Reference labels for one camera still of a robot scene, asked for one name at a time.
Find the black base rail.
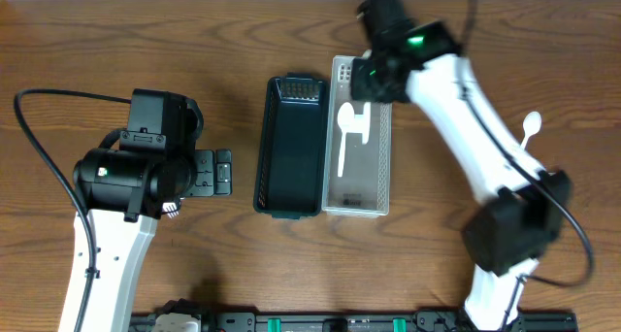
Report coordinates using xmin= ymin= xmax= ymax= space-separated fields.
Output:
xmin=129 ymin=298 xmax=579 ymax=332

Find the black plastic basket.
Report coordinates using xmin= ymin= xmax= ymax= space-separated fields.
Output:
xmin=253 ymin=73 xmax=329 ymax=219

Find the white plastic spoon crossing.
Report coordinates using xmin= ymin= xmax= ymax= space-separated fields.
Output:
xmin=347 ymin=102 xmax=371 ymax=145

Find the white plastic spoon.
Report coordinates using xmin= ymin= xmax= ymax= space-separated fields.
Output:
xmin=337 ymin=102 xmax=355 ymax=178
xmin=520 ymin=111 xmax=542 ymax=149

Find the clear plastic basket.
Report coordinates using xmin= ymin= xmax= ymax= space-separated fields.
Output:
xmin=322 ymin=55 xmax=392 ymax=218

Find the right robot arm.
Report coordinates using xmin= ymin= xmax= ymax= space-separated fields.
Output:
xmin=350 ymin=0 xmax=571 ymax=331

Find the white plastic fork middle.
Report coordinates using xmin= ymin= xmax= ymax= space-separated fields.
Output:
xmin=162 ymin=202 xmax=180 ymax=218

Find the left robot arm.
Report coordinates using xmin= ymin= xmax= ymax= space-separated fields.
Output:
xmin=59 ymin=89 xmax=232 ymax=331

